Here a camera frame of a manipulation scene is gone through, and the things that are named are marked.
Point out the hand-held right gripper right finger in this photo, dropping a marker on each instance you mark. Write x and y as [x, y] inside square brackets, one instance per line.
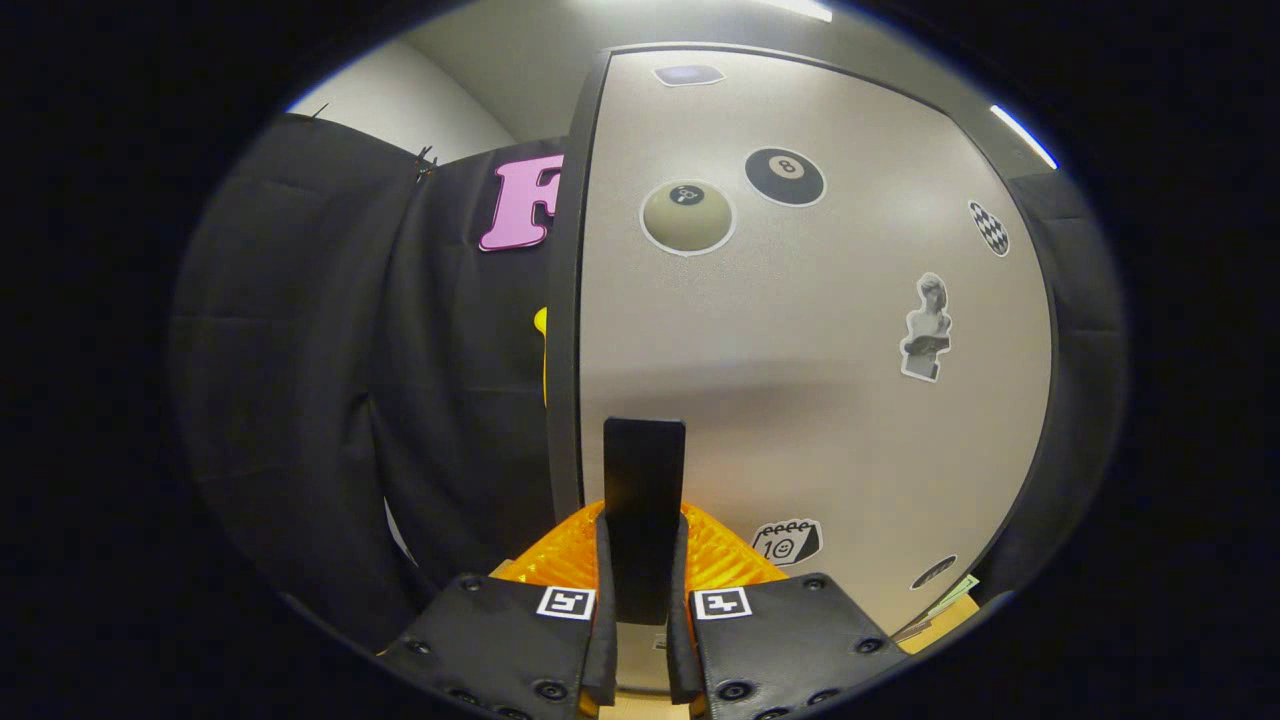
[680, 650]

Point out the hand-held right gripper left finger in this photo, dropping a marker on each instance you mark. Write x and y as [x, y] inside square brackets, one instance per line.
[605, 650]

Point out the dark grey cabinet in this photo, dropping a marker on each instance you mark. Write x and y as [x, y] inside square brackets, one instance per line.
[562, 350]

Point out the black backdrop cloth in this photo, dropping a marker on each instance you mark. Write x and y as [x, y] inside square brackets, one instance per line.
[300, 400]

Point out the narrow ceiling light panel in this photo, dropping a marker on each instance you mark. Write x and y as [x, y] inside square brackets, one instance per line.
[1022, 135]

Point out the large ceiling light panel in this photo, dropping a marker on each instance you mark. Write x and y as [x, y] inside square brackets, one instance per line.
[800, 8]

